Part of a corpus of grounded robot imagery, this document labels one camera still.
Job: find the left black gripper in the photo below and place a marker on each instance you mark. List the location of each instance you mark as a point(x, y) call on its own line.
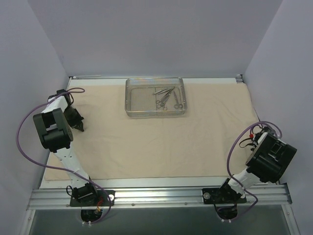
point(77, 120)

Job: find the wire mesh instrument tray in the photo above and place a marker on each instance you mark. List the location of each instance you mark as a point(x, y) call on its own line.
point(139, 101)

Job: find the steel scissors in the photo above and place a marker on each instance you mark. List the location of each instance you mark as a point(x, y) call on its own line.
point(177, 105)
point(161, 103)

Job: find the beige surgical wrap cloth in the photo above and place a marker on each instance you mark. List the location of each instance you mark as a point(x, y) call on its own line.
point(116, 146)

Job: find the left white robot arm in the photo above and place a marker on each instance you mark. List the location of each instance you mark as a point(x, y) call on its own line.
point(54, 127)

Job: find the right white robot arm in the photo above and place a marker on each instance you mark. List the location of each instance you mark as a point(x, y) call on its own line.
point(268, 161)

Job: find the steel tweezers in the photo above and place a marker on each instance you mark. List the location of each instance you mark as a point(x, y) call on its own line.
point(163, 91)

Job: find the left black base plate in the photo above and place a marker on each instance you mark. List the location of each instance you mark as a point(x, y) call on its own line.
point(97, 197)

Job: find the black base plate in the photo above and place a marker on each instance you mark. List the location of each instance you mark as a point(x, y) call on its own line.
point(97, 197)
point(212, 195)

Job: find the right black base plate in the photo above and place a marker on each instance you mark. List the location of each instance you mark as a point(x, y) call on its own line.
point(212, 195)

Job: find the aluminium front rail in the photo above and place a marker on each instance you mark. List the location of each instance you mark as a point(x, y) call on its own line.
point(133, 198)

